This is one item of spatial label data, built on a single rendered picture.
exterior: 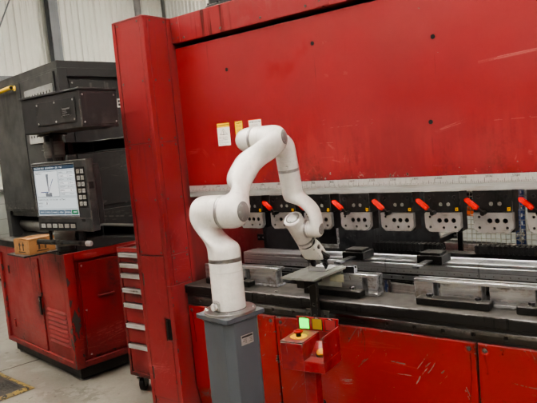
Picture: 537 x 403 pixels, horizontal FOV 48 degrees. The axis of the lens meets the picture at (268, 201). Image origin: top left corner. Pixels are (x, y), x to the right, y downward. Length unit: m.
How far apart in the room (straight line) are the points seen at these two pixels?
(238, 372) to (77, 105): 1.58
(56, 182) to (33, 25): 6.76
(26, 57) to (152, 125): 6.63
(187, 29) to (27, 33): 6.67
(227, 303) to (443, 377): 0.95
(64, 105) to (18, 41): 6.55
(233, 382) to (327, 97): 1.29
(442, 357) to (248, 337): 0.81
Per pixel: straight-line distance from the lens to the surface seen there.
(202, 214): 2.13
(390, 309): 2.58
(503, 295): 2.52
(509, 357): 2.46
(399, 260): 2.95
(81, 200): 3.09
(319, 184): 2.77
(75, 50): 10.06
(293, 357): 2.53
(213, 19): 3.14
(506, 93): 2.41
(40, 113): 3.34
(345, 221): 2.71
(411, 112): 2.53
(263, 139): 2.28
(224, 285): 2.14
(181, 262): 3.28
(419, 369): 2.61
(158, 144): 3.17
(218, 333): 2.17
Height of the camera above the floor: 1.59
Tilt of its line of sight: 5 degrees down
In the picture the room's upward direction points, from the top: 5 degrees counter-clockwise
